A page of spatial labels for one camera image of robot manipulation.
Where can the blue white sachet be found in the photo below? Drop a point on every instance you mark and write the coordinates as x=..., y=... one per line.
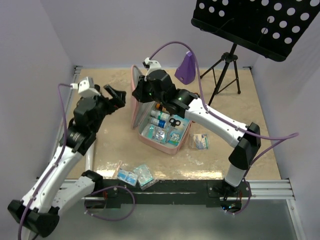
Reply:
x=128, y=177

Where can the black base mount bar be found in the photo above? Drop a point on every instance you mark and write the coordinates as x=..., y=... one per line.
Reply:
x=209, y=193

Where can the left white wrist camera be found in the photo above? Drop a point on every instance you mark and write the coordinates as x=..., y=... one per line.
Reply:
x=86, y=88

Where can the large blue packet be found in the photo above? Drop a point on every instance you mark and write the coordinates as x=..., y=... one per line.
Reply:
x=176, y=136

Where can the black handled scissors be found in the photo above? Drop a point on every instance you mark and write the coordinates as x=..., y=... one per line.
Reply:
x=174, y=123

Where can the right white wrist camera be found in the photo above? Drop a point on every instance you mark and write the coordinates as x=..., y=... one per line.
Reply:
x=151, y=65

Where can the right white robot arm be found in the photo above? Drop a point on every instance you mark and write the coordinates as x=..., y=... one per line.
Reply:
x=243, y=138

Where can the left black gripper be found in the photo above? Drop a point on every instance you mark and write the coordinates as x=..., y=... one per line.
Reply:
x=118, y=96

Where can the white green bottle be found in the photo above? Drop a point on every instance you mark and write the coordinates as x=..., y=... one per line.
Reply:
x=160, y=115

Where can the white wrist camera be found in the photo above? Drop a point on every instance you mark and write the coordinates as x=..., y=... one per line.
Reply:
x=151, y=65
x=86, y=88

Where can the brown medicine bottle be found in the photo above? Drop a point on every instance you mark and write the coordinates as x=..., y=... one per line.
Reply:
x=161, y=108

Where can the teal blister pack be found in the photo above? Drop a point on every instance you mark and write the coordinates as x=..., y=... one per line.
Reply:
x=145, y=176

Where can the teal topped zip bag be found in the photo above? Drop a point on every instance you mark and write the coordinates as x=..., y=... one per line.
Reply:
x=157, y=134

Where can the black music stand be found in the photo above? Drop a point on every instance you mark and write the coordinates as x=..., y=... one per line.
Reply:
x=284, y=33

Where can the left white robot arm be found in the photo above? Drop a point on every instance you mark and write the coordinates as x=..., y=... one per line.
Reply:
x=39, y=211

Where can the pink medicine kit case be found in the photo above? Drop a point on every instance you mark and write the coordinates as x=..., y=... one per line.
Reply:
x=141, y=114

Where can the white tube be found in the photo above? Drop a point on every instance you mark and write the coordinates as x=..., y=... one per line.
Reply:
x=89, y=158

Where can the purple metronome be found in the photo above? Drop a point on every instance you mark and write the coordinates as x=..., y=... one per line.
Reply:
x=186, y=71

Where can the bandage packet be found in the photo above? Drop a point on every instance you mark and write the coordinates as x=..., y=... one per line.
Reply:
x=199, y=141

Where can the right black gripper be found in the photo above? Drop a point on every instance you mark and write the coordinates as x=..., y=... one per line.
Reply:
x=139, y=93

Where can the white blue small bottle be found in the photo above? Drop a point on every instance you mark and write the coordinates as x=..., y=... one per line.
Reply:
x=157, y=122

